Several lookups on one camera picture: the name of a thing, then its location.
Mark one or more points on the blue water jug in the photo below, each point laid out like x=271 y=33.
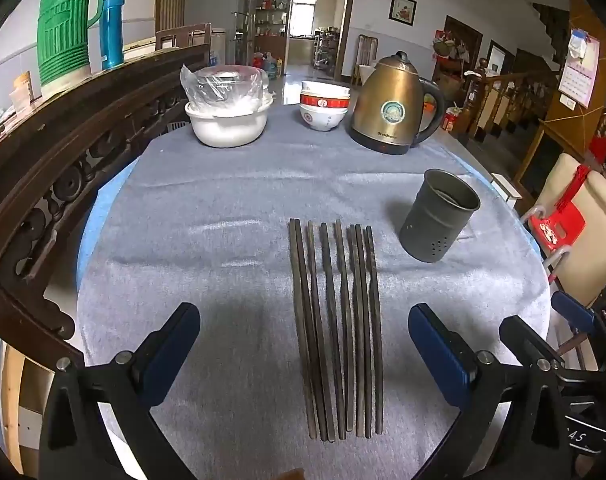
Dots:
x=272 y=66

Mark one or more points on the cream chair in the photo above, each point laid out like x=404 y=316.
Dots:
x=595 y=230

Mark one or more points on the wooden stair railing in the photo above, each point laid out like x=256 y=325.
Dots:
x=503 y=95

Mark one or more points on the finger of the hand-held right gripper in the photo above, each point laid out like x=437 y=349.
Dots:
x=525 y=340
x=573 y=310

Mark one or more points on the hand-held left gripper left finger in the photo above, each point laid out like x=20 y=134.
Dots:
x=175 y=342

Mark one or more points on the green thermos jug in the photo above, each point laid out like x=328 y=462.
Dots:
x=65 y=25

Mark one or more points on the plain white bowl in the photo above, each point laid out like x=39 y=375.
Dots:
x=325 y=87

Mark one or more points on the red plastic chair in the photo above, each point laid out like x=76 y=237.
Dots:
x=553 y=225

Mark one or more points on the small white stool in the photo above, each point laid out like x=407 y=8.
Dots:
x=505 y=187

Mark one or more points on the red snack box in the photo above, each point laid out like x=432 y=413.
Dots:
x=449 y=120

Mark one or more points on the white jars with red labels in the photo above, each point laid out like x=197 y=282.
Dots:
x=324 y=101

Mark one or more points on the tall-backed wooden chair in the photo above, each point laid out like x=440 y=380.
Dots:
x=365 y=57

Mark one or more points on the pink wall calendar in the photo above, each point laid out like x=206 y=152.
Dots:
x=578 y=67

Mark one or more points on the grey tablecloth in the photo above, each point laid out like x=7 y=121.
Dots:
x=208 y=270

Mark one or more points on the white plastic basin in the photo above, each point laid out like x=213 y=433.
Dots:
x=228 y=122

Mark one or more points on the white cabinet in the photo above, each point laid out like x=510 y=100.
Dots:
x=140 y=50

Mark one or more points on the beige packet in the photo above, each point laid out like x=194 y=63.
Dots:
x=23 y=87

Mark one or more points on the shelf of bottles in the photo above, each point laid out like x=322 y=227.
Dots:
x=268 y=10

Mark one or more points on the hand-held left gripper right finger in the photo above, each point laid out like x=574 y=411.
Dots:
x=440 y=355

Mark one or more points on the plastic-wrapped glass bowl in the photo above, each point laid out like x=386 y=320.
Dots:
x=223 y=85

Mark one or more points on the golden electric kettle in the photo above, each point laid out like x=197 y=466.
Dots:
x=393 y=105

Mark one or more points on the blue thermos flask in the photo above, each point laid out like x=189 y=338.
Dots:
x=113 y=30

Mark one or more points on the grey metal chopstick holder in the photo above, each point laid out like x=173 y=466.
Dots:
x=435 y=220

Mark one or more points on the framed wall picture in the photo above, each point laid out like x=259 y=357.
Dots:
x=402 y=9

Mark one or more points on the dark wooden chair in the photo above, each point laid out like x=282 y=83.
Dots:
x=183 y=37

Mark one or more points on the white chest freezer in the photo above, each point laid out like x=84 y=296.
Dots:
x=218 y=45

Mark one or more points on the carved dark wooden bench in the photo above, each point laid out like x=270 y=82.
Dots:
x=58 y=160

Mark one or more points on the blue table cover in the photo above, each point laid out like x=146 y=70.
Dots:
x=90 y=225

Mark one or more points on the set of dark chopsticks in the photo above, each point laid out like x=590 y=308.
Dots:
x=333 y=320

